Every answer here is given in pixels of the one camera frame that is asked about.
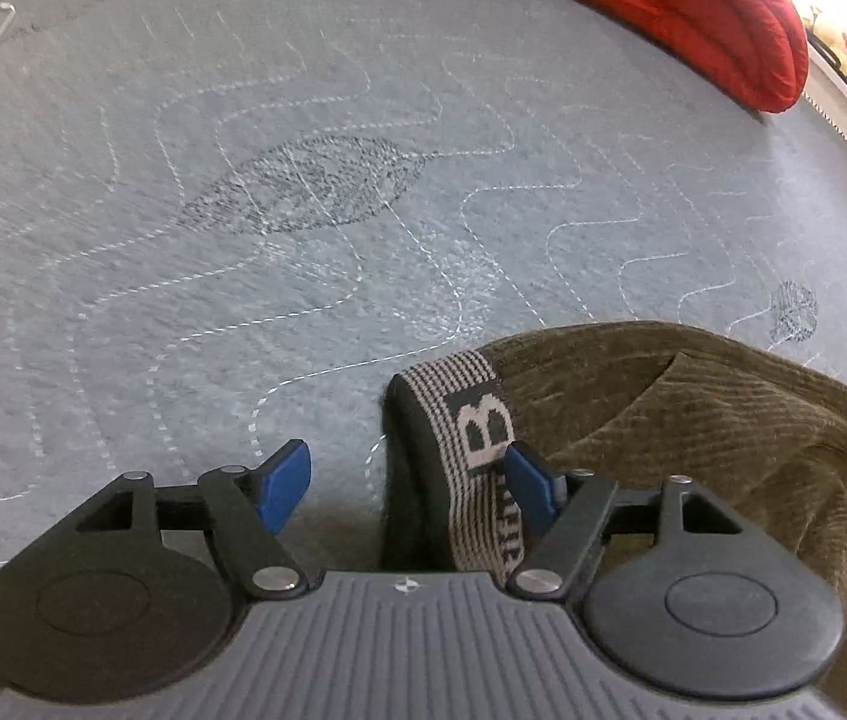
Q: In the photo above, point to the red folded quilt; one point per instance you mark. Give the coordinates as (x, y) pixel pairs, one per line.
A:
(693, 15)

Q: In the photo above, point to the grey quilted mattress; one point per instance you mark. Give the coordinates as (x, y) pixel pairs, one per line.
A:
(318, 240)

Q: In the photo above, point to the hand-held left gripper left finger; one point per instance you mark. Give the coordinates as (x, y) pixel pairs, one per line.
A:
(284, 480)

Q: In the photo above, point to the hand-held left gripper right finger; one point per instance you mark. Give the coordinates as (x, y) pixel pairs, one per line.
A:
(532, 487)

